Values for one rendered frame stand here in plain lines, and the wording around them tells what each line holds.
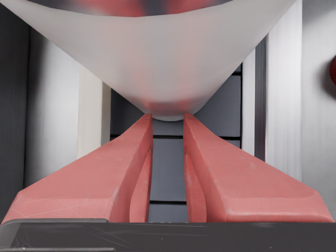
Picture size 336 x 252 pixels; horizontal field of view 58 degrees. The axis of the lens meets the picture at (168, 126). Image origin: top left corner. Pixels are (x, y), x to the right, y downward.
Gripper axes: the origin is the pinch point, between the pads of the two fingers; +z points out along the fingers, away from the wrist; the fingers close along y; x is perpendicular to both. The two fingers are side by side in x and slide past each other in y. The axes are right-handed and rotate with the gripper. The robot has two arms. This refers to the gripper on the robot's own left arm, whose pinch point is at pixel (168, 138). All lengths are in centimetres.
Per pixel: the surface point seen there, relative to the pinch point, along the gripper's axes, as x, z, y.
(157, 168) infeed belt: 4.8, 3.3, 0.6
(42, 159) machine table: 7.9, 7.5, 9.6
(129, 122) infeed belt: 2.7, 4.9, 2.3
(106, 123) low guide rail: 1.3, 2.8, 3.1
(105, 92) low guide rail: -0.1, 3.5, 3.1
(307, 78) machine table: 2.8, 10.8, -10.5
